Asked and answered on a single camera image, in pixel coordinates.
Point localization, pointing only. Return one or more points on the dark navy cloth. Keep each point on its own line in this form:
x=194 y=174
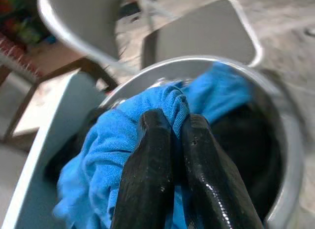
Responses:
x=246 y=152

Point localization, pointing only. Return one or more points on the blue shirt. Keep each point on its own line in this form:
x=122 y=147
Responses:
x=110 y=145

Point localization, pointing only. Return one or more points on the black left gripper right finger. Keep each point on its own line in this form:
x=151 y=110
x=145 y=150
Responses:
x=211 y=189

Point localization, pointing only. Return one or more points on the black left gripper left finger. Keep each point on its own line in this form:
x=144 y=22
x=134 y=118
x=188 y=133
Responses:
x=145 y=184

